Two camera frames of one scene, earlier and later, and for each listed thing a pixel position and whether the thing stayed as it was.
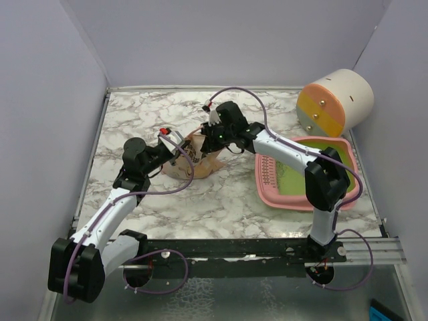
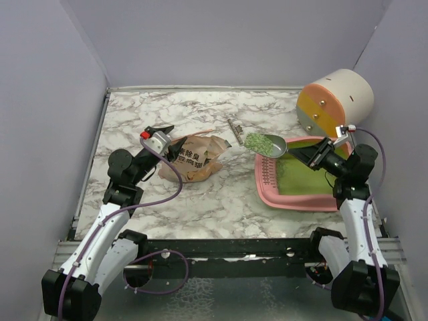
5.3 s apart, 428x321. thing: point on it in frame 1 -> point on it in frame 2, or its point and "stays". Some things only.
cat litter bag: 192,163 stays
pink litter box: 279,185 stays
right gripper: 207,144 -> 313,156
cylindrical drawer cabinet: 335,103 stays
